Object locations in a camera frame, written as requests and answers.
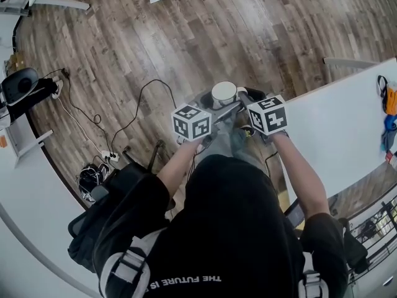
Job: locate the person's left forearm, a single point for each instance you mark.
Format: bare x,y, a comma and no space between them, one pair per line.
176,172

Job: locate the person's grey trousers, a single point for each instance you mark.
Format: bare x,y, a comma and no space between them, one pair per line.
235,141

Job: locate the black hip-worn device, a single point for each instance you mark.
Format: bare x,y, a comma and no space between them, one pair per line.
294,214

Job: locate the white power strip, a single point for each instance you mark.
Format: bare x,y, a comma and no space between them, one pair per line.
110,156

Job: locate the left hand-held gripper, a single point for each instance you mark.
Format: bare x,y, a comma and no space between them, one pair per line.
190,123

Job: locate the grey step ladder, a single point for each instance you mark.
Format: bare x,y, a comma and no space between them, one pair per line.
12,5

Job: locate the person's right shoe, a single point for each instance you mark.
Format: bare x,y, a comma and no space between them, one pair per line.
247,130

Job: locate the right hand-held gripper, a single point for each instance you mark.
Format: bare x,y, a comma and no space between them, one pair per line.
270,116

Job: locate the grey fabric pouch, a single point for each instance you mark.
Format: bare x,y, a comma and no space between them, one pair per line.
387,140

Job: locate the brown cardboard box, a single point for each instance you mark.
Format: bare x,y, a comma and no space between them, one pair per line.
17,62

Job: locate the black metal railing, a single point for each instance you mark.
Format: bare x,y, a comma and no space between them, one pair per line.
383,253

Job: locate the person's right forearm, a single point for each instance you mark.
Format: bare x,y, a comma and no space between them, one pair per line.
304,175

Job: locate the white rectangular table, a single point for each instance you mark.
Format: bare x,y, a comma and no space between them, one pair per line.
335,129

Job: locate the white ceramic mug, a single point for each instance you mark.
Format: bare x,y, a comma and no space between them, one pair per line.
224,90

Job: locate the person's black shirt torso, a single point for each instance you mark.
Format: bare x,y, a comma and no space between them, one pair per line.
223,228

